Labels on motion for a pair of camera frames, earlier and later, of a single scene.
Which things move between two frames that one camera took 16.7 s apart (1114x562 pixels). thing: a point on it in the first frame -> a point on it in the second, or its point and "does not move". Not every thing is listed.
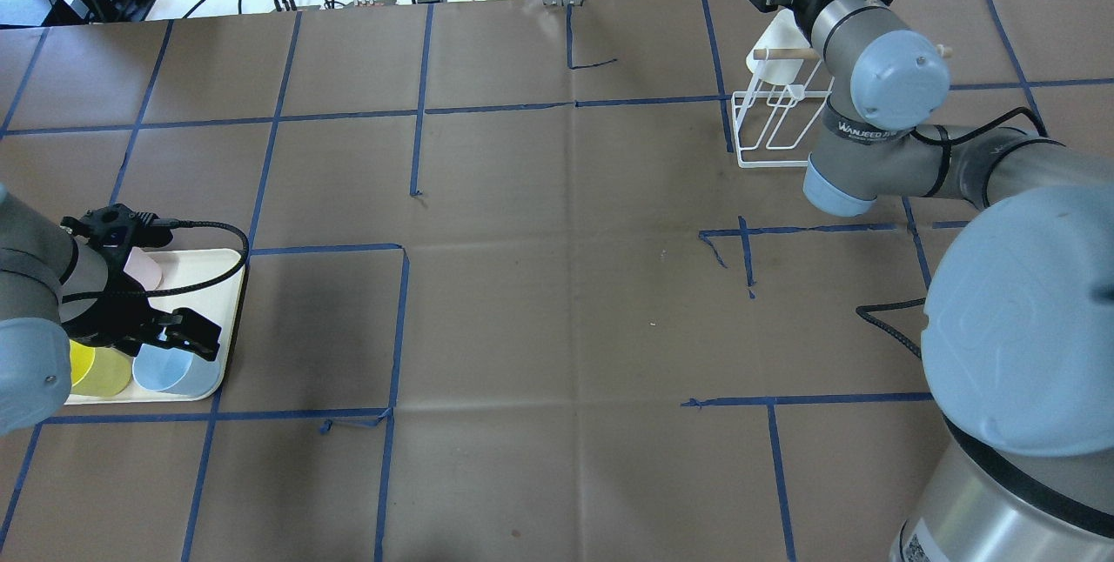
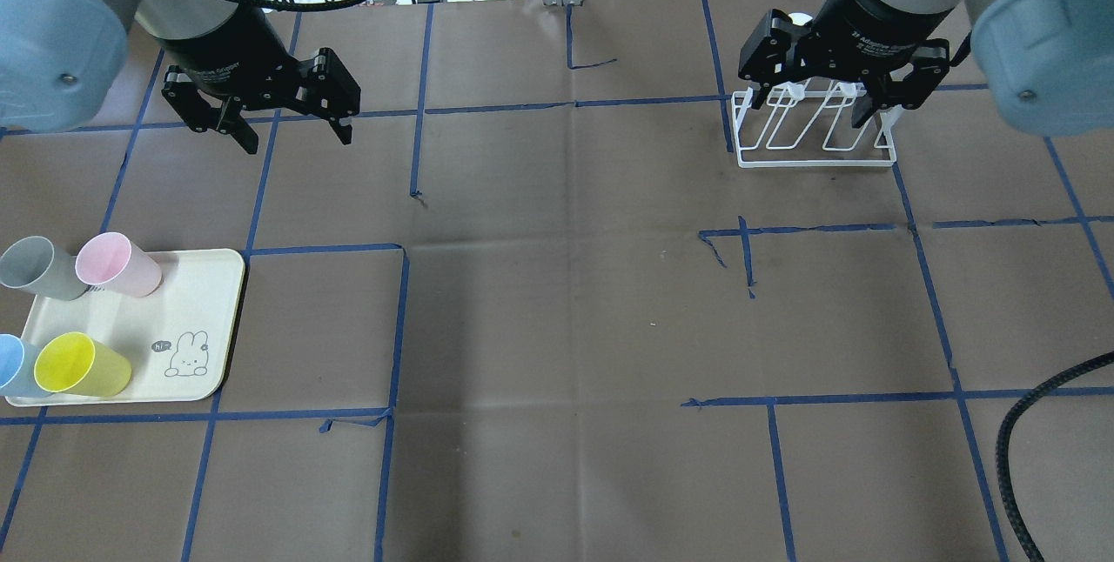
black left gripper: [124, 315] -> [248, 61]
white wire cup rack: [772, 123] does not move
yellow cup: [97, 371] does not move
